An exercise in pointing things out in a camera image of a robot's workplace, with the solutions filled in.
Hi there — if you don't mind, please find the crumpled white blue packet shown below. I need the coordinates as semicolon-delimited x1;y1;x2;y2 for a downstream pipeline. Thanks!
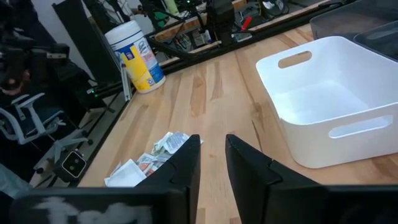
162;131;205;155

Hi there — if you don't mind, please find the white plastic bin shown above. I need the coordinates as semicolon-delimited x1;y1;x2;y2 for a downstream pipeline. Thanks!
255;35;398;169

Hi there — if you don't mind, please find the red clip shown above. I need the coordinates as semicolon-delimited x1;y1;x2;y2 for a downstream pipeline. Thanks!
241;16;253;31

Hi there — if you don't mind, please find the dark grey storage bin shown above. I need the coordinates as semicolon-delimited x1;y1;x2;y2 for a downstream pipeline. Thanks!
310;0;398;41
353;20;398;62

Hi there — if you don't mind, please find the pale green cup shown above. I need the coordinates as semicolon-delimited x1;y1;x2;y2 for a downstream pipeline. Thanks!
164;0;180;16

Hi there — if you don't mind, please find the orange printed white packet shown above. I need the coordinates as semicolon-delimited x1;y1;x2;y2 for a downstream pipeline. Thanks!
136;152;164;177

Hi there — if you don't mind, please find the black aluminium table frame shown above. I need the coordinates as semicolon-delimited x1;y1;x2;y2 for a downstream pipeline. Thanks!
74;0;357;187

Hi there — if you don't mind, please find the wooden background table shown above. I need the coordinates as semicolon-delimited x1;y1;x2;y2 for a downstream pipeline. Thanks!
154;0;246;54

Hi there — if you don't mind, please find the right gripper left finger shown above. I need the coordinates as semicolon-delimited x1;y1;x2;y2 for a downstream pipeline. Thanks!
135;134;201;224

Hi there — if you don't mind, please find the white office chair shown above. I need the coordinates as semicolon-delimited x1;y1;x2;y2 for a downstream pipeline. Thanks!
0;92;94;172

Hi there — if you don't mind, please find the green printed crumpled packet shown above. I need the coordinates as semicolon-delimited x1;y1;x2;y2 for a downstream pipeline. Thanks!
150;139;172;156

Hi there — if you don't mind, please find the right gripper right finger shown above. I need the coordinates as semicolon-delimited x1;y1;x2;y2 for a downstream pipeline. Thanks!
225;134;323;224

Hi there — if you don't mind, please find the black panel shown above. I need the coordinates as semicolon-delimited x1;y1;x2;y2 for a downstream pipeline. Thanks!
0;0;122;110

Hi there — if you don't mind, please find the person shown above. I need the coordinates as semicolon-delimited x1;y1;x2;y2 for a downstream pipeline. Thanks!
0;68;32;96

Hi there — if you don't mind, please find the large white packet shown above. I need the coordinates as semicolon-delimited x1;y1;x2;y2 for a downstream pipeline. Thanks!
104;158;147;188

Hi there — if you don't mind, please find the yellow disinfectant wipes canister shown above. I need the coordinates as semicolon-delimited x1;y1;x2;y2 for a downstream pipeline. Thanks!
104;20;166;94

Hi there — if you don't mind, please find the black table-level camera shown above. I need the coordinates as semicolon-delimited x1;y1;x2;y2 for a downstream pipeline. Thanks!
53;149;88;184

